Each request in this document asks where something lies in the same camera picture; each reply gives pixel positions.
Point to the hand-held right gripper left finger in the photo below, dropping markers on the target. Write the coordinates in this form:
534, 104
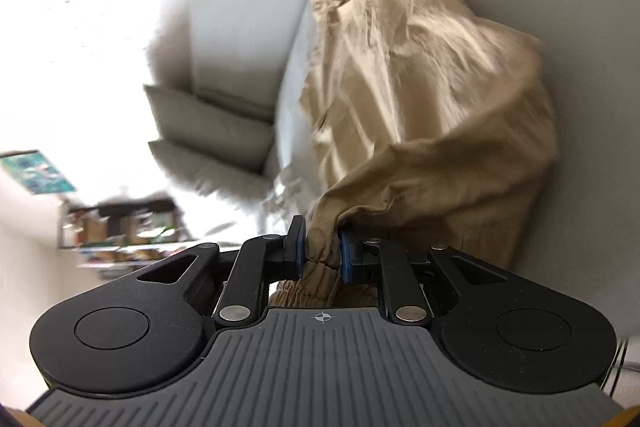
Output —
297, 247

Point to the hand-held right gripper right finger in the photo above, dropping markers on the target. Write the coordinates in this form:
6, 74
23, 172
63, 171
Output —
346, 257

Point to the tan pants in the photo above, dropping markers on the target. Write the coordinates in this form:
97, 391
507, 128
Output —
430, 117

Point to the white cloth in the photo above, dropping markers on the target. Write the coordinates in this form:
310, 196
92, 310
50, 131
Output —
292, 197

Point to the grey sofa cushion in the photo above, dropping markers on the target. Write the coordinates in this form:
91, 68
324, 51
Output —
210, 167
210, 119

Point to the cluttered shelf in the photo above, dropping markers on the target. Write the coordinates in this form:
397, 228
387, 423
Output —
120, 232

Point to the grey sofa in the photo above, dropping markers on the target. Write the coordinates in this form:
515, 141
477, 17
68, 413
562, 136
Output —
575, 57

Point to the teal wall poster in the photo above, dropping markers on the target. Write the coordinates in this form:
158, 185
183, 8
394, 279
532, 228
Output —
35, 172

